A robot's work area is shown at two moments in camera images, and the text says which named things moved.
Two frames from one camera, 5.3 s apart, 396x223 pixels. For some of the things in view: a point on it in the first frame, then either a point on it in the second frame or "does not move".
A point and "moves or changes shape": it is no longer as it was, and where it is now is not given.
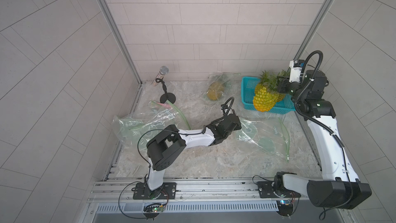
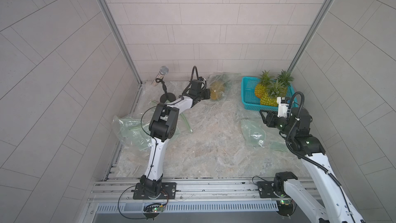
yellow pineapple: x=264 y=98 moves or changes shape
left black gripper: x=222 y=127 -> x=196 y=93
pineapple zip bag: x=219 y=84 does not move
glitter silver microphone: x=164 y=70 does not move
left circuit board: x=152 y=210 does not move
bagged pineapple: x=215 y=90 does not move
